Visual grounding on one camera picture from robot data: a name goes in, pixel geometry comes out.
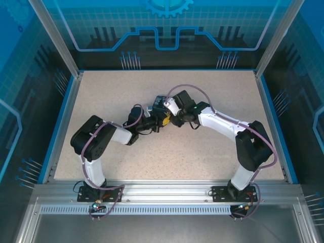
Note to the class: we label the starry night painted tin box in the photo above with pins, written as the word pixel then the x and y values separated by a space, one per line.
pixel 158 102

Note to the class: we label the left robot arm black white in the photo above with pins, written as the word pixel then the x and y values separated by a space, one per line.
pixel 93 141

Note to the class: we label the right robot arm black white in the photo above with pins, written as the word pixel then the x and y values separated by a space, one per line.
pixel 253 146

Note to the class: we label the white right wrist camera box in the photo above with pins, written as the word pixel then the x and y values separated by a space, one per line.
pixel 172 106

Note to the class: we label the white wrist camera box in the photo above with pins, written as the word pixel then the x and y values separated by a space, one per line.
pixel 172 106
pixel 150 108

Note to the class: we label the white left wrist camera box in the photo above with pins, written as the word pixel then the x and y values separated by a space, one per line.
pixel 150 108

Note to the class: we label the aluminium mounting rail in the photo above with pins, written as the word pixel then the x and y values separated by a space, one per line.
pixel 164 189

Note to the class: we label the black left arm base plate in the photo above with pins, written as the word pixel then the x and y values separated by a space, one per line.
pixel 114 193

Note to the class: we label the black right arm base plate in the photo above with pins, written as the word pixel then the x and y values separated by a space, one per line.
pixel 220 193

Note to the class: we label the aluminium frame post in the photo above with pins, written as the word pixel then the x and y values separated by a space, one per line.
pixel 58 40
pixel 276 40

